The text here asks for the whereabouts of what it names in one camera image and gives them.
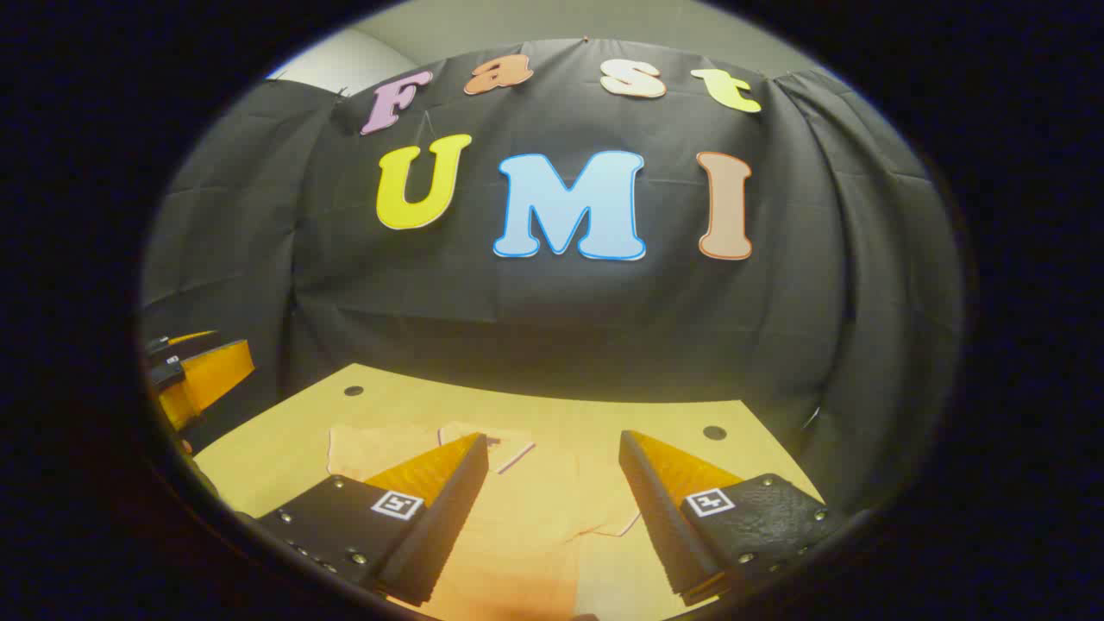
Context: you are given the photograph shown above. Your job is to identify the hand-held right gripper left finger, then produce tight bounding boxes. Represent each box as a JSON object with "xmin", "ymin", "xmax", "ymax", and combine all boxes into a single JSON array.
[{"xmin": 257, "ymin": 433, "xmax": 490, "ymax": 607}]

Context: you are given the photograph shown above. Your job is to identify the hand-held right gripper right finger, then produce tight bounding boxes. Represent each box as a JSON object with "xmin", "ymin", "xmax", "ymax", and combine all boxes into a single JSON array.
[{"xmin": 618, "ymin": 430, "xmax": 844, "ymax": 606}]

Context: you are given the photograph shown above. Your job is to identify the orange T-shirt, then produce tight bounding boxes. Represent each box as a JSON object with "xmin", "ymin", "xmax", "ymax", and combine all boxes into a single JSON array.
[{"xmin": 326, "ymin": 421, "xmax": 643, "ymax": 621}]

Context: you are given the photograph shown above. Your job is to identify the black backdrop cloth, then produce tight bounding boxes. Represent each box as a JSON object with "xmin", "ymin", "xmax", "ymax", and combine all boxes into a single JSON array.
[{"xmin": 140, "ymin": 39, "xmax": 965, "ymax": 518}]

